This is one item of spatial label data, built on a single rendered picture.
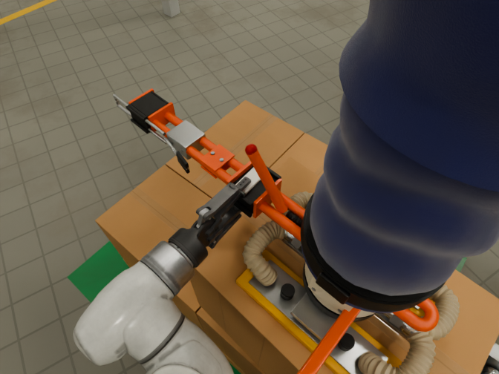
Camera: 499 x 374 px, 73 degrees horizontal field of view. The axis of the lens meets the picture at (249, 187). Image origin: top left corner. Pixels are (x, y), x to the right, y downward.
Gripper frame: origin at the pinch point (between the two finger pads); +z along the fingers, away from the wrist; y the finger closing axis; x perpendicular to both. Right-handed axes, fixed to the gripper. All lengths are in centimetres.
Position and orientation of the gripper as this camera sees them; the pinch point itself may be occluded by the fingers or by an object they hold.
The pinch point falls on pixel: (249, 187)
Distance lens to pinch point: 72.1
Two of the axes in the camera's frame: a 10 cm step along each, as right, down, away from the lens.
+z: 6.3, -6.3, 4.5
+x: 7.7, 5.2, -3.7
